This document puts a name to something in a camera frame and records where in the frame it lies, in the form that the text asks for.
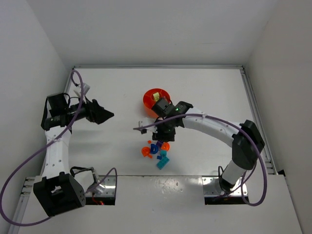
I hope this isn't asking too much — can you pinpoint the metal base plate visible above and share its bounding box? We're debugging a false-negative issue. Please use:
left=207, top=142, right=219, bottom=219
left=201, top=176, right=248, bottom=198
left=93, top=175, right=117, bottom=198

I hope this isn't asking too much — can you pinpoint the orange round divided container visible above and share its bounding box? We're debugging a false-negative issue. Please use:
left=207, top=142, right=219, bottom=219
left=142, top=88, right=171, bottom=118

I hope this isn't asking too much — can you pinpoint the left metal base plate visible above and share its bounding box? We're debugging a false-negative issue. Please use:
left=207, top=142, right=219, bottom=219
left=93, top=175, right=117, bottom=198

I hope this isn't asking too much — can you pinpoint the purple square lego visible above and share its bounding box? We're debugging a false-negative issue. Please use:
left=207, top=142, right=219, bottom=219
left=156, top=141, right=163, bottom=148

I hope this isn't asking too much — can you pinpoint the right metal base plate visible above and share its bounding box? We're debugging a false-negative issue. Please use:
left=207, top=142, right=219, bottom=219
left=201, top=176, right=248, bottom=198

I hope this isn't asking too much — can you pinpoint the blue ring lego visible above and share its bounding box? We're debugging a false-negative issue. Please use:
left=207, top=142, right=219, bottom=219
left=150, top=144, right=159, bottom=155

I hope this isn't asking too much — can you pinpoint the teal small lego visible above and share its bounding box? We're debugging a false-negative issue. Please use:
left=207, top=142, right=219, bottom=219
left=160, top=150, right=167, bottom=156

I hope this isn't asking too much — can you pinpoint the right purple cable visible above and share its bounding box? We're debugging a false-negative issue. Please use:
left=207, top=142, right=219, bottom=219
left=133, top=114, right=269, bottom=205

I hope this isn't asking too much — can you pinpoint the teal long lego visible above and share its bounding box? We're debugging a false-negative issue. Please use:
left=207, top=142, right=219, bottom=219
left=156, top=156, right=170, bottom=170

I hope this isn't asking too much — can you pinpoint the pale green curved lego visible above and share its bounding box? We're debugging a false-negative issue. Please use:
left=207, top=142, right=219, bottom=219
left=152, top=92, right=160, bottom=101

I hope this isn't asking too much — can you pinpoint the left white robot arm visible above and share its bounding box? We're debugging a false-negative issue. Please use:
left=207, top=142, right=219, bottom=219
left=33, top=93, right=114, bottom=217

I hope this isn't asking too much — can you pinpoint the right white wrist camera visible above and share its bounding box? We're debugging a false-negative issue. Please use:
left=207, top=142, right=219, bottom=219
left=134, top=117, right=157, bottom=134

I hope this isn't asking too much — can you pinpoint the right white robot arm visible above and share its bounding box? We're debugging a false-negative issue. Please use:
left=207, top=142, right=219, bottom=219
left=152, top=98, right=265, bottom=192

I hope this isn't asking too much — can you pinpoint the orange ring lego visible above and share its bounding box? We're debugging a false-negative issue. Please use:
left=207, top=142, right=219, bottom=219
left=141, top=146, right=153, bottom=159
left=161, top=142, right=170, bottom=151

